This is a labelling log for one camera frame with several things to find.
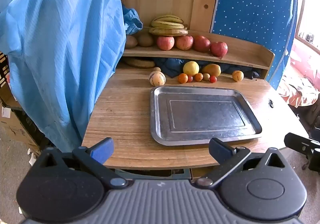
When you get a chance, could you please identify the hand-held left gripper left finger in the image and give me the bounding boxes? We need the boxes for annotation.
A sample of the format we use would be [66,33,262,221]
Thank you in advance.
[35,137,127,188]

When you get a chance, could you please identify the blue white-dotted cloth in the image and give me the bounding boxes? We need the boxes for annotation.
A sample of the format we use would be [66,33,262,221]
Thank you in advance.
[209,0,299,91]

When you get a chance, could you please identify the brown-spotted banana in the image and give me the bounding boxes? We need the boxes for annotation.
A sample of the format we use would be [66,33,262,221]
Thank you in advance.
[148,27,189,37]

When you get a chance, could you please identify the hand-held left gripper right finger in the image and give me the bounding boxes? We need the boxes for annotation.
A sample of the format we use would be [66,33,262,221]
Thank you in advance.
[195,137,288,188]

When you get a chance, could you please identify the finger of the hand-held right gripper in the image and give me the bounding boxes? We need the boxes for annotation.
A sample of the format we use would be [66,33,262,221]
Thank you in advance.
[284,132,320,171]

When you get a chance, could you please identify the large cream striped pepino melon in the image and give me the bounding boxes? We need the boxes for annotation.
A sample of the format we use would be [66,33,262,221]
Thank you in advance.
[149,71,166,87]

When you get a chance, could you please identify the dark blue cloth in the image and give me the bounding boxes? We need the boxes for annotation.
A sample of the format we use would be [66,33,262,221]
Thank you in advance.
[153,57,261,80]

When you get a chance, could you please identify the metal tray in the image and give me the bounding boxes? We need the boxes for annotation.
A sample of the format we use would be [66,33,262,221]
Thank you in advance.
[150,86,262,146]

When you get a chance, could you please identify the orange patterned cloth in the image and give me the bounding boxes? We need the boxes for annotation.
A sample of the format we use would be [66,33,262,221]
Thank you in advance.
[277,74,320,108]

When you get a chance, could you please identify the wooden shelf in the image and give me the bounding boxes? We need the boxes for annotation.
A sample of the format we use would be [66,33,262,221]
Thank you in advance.
[122,30,275,80]

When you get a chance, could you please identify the black office chair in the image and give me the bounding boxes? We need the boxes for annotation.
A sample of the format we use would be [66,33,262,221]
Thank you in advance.
[295,103,320,137]

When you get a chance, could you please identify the yellow-orange mango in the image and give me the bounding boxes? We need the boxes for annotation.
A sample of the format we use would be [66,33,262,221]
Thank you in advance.
[202,63,222,77]

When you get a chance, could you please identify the light blue garment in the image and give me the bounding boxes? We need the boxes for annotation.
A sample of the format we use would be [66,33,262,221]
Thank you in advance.
[0,0,143,152]

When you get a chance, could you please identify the pink blanket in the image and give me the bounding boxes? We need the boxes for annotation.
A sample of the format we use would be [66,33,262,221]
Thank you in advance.
[287,38,320,82]

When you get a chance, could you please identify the small orange striped pepino melon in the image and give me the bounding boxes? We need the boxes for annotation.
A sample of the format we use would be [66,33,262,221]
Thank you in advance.
[232,70,244,82]

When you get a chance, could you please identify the yellow banana bunch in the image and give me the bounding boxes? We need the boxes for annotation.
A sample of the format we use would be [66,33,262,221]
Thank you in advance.
[150,15,187,29]

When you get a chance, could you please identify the red apple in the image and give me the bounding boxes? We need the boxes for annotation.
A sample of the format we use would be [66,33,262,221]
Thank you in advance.
[192,35,211,53]
[175,36,194,51]
[157,36,175,51]
[210,41,228,58]

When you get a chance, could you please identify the black plastic crate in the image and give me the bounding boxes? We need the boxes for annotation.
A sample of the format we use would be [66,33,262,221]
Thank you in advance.
[0,52,10,87]

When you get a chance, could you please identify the cardboard box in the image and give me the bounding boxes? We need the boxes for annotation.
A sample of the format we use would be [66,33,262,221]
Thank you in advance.
[0,84,40,152]

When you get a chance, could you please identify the yellow lemon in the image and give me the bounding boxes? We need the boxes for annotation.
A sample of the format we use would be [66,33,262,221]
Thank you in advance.
[183,61,200,76]

